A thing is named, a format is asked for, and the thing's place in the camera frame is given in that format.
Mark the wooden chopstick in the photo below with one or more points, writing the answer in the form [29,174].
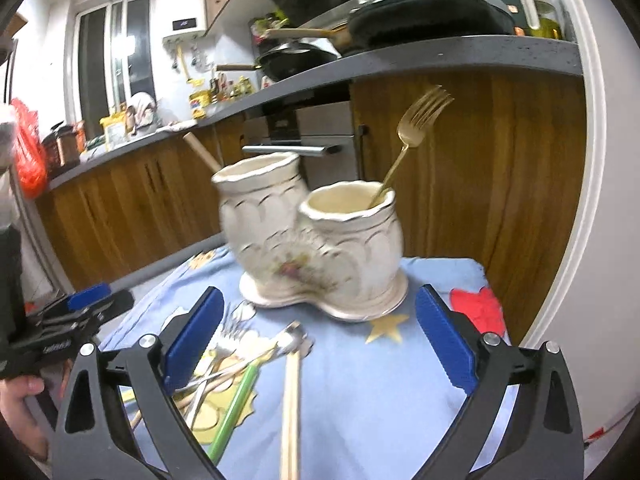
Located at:
[136,416]
[296,410]
[286,435]
[200,152]

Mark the dark green appliance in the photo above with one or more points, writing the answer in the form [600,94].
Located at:
[502,5]

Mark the yellow packet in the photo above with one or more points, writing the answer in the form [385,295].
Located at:
[114,130]

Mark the dark jar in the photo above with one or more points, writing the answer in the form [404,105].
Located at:
[50,152]
[69,145]

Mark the grey cloth bundle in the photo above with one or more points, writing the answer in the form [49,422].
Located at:
[142,112]

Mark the cream ceramic utensil holder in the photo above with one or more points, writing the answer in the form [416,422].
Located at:
[270,230]

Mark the red plastic bag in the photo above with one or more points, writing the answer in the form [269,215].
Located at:
[27,150]

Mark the black electric griddle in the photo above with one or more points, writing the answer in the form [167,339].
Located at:
[430,20]

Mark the silver fork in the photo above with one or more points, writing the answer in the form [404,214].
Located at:
[232,332]

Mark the grey kitchen countertop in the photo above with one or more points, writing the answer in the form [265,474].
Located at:
[450,55]

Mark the hanging wall utensils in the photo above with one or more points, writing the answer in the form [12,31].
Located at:
[187,60]

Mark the person's left hand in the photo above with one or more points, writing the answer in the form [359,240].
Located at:
[20,400]

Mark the black wok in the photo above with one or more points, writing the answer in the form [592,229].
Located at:
[295,60]

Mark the stainless built-in oven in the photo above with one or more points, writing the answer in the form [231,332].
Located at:
[320,125]

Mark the blue printed cloth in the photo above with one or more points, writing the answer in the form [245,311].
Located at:
[375,385]

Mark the window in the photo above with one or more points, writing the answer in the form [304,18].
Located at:
[115,55]

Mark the white water heater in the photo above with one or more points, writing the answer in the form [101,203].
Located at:
[182,7]

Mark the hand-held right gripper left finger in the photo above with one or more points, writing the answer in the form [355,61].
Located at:
[195,340]

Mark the gold fork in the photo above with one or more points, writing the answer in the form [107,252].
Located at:
[407,142]

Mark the yellow bottle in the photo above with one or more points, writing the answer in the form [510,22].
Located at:
[199,102]

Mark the green snack bags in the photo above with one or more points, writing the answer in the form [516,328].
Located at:
[267,25]

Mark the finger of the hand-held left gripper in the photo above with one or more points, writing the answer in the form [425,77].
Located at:
[90,295]
[117,305]

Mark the wooden kitchen cabinets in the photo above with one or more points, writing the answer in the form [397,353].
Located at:
[500,160]

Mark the row of condiment bottles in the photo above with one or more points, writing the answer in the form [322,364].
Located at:
[235,87]

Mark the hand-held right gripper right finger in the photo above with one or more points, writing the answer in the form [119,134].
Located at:
[445,340]

